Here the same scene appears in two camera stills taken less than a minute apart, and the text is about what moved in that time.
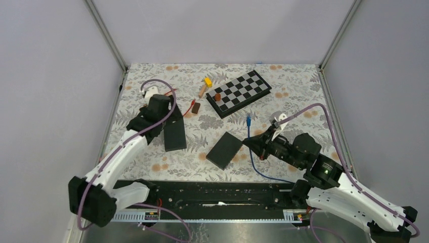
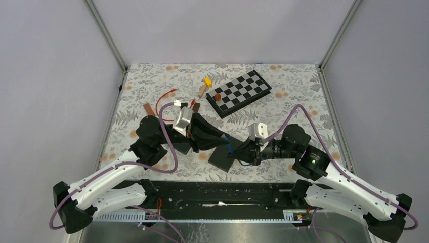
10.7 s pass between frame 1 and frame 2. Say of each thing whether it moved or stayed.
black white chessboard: stayed
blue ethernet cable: moved
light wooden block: stayed
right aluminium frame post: stayed
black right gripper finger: moved
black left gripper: moved
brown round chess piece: stayed
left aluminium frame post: stayed
